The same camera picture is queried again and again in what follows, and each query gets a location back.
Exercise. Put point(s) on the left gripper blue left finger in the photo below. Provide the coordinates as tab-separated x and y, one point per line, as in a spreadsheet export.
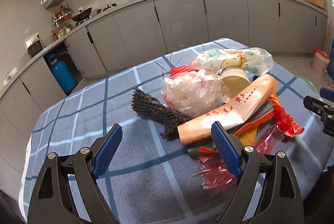
52	200

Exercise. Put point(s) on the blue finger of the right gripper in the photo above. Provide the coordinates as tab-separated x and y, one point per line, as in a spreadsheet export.
327	94

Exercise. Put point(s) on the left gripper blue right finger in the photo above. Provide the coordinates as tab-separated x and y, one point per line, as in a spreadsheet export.
280	200

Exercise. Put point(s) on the red twisted plastic bag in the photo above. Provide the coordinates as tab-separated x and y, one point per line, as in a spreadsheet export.
283	120

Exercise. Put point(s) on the pink clear plastic wrapper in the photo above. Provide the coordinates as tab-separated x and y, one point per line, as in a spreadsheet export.
213	172

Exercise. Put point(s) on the green printed plastic bag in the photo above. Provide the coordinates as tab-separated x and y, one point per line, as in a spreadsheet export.
254	60

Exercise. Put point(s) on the white paper cup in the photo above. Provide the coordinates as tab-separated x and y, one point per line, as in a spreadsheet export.
233	82

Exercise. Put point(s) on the orange printed wrapper tube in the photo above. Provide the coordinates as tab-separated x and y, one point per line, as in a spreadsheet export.
234	113

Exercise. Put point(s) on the clear plastic bag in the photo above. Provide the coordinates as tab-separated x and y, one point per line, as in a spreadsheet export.
195	93

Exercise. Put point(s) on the black foam net sleeve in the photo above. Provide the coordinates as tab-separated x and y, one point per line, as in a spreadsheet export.
150	108

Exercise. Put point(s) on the red foam net sleeve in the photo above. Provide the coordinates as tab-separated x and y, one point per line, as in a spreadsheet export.
181	69

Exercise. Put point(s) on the orange red snack wrapper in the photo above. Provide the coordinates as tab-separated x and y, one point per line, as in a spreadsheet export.
250	126

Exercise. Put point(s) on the grey kitchen counter cabinets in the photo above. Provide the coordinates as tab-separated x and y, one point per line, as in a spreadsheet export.
136	32

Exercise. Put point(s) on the pink bucket with red bag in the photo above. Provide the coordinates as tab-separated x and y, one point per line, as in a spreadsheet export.
320	62

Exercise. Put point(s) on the blue checked tablecloth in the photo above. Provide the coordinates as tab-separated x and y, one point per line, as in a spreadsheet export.
150	179

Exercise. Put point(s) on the blue gas cylinder in cabinet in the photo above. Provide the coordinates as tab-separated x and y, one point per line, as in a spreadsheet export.
61	73

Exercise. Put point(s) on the dark rice cooker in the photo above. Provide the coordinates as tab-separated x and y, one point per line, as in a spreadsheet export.
33	47

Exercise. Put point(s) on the spice rack with bottles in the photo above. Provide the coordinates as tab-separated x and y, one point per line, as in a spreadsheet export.
61	21

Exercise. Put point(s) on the black wok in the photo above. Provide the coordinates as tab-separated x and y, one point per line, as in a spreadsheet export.
81	16

